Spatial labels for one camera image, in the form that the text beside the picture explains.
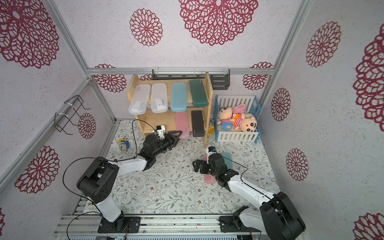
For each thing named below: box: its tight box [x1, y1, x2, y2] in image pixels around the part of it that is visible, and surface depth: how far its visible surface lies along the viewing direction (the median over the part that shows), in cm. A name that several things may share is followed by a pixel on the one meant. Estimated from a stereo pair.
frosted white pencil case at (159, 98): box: [151, 83, 168, 114], surface depth 70 cm
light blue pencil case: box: [170, 82, 187, 112], surface depth 72 cm
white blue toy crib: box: [213, 95, 262, 144], surface depth 108 cm
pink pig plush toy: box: [217, 103, 246, 131], surface depth 108 cm
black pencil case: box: [191, 110, 205, 137], surface depth 90 cm
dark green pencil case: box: [189, 79, 209, 108], surface depth 73 cm
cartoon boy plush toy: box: [232, 113, 258, 133], surface depth 103 cm
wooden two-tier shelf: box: [126, 72, 214, 149], surface depth 76 cm
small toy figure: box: [118, 139, 130, 151], surface depth 102 cm
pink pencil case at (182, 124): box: [175, 111, 190, 139], surface depth 91 cm
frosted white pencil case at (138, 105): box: [128, 84, 151, 115], surface depth 68 cm
